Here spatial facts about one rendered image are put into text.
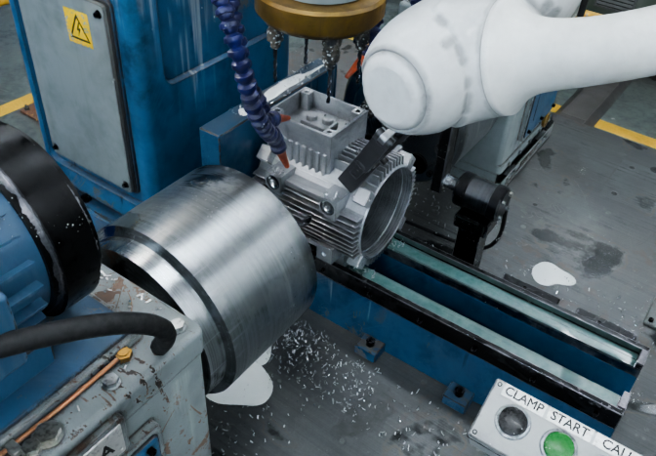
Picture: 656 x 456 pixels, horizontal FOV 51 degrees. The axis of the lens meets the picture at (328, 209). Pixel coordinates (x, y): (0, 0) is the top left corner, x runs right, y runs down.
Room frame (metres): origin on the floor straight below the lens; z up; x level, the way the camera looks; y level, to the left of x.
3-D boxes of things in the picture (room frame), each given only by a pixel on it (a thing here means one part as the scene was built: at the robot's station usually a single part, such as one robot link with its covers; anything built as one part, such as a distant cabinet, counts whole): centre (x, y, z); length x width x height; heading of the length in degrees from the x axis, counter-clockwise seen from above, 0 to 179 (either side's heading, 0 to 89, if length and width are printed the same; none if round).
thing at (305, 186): (0.88, -0.01, 1.02); 0.20 x 0.19 x 0.19; 58
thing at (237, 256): (0.59, 0.19, 1.04); 0.37 x 0.25 x 0.25; 147
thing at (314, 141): (0.91, 0.03, 1.11); 0.12 x 0.11 x 0.07; 58
